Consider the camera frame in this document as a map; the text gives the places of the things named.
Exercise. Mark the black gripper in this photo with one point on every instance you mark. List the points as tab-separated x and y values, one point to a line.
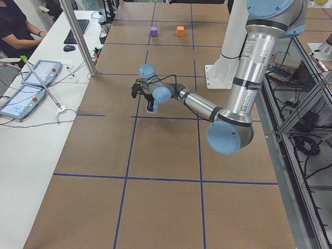
149	98

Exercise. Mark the light blue foam block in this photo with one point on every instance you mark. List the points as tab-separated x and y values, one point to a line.
152	107

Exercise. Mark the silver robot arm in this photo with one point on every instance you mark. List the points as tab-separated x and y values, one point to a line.
253	29

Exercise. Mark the purple foam block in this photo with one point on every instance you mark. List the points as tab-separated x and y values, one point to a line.
154	31

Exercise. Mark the orange foam block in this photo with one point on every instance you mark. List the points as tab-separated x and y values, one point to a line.
180	31

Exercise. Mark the long grabber stick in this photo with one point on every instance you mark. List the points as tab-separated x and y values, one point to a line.
61	108

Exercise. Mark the metal cup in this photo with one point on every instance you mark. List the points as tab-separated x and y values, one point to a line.
104	28

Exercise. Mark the black computer mouse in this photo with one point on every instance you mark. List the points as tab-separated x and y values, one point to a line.
68	48

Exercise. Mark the far teach pendant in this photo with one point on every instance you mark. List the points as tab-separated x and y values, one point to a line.
46	70

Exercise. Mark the teach pendant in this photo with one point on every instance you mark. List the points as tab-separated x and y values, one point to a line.
23	102
46	70

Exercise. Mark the near teach pendant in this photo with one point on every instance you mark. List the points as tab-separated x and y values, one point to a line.
23	102

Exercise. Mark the seated person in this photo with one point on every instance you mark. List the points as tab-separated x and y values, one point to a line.
17	31

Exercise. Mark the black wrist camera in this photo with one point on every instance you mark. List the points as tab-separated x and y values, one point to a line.
136	90

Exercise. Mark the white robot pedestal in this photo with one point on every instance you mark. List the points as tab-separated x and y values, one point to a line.
220	75

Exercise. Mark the aluminium frame post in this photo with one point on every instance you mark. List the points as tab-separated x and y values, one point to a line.
70	15

